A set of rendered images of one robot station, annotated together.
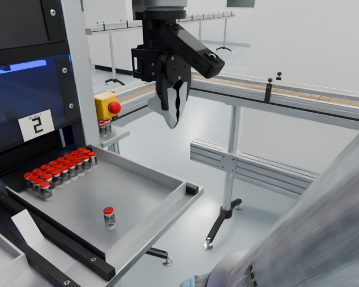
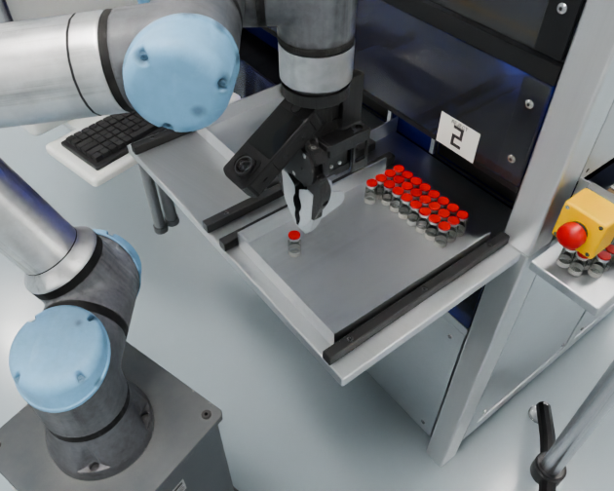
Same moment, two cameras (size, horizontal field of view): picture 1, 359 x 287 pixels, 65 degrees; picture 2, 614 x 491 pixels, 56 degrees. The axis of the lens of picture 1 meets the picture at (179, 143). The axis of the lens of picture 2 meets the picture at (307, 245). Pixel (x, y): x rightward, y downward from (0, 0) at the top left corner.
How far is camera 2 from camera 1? 0.88 m
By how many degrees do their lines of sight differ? 82
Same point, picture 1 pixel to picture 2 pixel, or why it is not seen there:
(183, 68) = (299, 168)
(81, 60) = (568, 113)
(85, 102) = (537, 176)
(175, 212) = (294, 322)
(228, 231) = not seen: outside the picture
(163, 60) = not seen: hidden behind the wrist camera
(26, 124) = (445, 125)
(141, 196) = (344, 289)
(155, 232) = (267, 293)
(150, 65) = not seen: hidden behind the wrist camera
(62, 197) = (368, 212)
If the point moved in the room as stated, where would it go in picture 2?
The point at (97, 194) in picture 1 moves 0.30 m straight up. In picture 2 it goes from (364, 244) to (381, 92)
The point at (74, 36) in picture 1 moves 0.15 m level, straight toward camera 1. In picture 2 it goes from (577, 66) to (463, 67)
